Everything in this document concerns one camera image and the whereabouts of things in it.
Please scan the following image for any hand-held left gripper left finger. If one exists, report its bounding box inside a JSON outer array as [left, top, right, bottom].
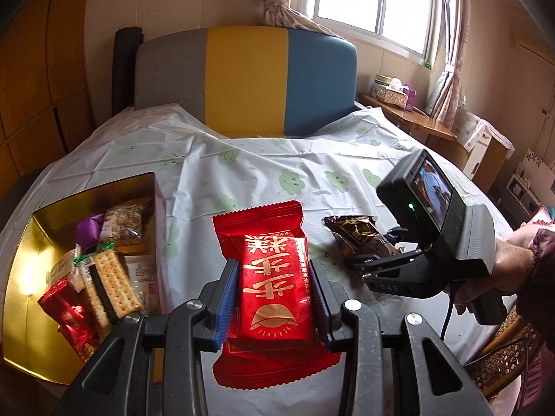
[[52, 259, 241, 416]]

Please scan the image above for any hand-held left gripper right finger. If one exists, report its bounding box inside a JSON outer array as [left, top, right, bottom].
[[309, 259, 495, 416]]

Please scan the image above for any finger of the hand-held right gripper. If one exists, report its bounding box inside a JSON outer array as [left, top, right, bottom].
[[344, 249, 421, 276], [377, 224, 419, 254]]

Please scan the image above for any brown gold foil packet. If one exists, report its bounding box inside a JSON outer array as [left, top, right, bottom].
[[322, 214, 404, 269]]

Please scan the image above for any large red cake packet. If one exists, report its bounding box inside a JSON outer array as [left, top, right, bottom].
[[212, 199, 343, 388]]

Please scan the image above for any white red-label packet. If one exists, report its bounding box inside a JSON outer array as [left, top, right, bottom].
[[123, 253, 162, 315]]

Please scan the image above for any cracker sandwich packet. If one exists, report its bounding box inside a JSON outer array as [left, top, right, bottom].
[[71, 242, 145, 334]]

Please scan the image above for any clear mixed nuts packet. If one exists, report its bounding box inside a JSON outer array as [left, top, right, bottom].
[[99, 197, 152, 254]]

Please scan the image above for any purple packet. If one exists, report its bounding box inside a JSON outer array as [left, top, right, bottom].
[[76, 213, 105, 252]]

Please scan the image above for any clear pastry packet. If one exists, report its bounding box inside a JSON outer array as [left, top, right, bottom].
[[47, 249, 85, 293]]

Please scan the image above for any bright red packet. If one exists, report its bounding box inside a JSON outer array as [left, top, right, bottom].
[[37, 279, 94, 334]]

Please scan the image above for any gold-lined red tin box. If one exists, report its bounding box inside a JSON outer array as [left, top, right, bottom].
[[2, 172, 168, 385]]

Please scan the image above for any person's right forearm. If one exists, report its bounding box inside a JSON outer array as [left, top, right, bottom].
[[516, 225, 555, 326]]

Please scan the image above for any person's right hand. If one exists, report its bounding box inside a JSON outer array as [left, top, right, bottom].
[[453, 234, 537, 315]]

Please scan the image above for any white patterned cardboard box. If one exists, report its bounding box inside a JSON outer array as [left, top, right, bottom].
[[453, 108, 514, 183]]

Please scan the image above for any wooden side table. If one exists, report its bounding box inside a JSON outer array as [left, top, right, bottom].
[[358, 93, 458, 141]]

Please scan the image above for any wicker chair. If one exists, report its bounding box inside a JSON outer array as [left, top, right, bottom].
[[464, 307, 555, 399]]

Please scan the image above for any patterned tissue box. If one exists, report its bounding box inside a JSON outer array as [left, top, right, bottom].
[[373, 79, 408, 107]]

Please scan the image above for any pale printed plastic tablecloth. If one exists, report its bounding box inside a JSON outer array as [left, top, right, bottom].
[[0, 103, 521, 416]]

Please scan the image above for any floral curtain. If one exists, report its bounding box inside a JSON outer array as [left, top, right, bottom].
[[422, 0, 471, 126]]

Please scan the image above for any grey yellow blue headboard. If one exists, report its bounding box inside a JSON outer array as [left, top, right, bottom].
[[134, 26, 358, 138]]

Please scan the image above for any dark grey chair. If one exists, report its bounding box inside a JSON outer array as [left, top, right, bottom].
[[0, 169, 44, 222]]

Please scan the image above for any black rolled mat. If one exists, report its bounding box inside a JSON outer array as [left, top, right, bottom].
[[112, 27, 144, 118]]

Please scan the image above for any tied beige curtain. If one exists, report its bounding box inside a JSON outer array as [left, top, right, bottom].
[[254, 0, 343, 35]]

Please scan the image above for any wooden wardrobe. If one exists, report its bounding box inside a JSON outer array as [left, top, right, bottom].
[[0, 0, 96, 178]]

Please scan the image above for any black cable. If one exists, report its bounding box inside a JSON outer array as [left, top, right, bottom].
[[440, 292, 530, 369]]

